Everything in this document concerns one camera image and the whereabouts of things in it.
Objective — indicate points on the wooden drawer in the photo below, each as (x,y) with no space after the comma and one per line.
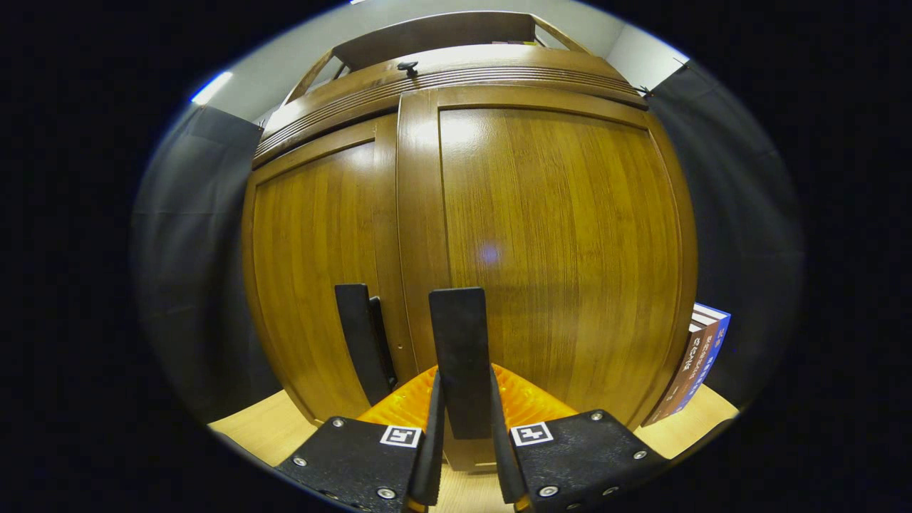
(499,57)

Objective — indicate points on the ceiling strip light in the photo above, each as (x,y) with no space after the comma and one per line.
(211,87)

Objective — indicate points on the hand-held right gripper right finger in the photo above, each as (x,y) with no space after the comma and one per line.
(504,463)

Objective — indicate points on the wooden shoe cabinet door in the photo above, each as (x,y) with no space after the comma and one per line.
(313,271)
(556,249)

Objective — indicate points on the wooden double-door shoe cabinet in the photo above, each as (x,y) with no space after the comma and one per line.
(427,32)

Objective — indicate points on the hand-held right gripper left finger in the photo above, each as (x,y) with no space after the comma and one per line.
(431,463)

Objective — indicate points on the black drawer knob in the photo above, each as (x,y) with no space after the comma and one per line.
(407,68)

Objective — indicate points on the blue book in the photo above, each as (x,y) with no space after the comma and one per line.
(718,335)

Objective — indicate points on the reddish brown book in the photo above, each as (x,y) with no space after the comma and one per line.
(700,360)

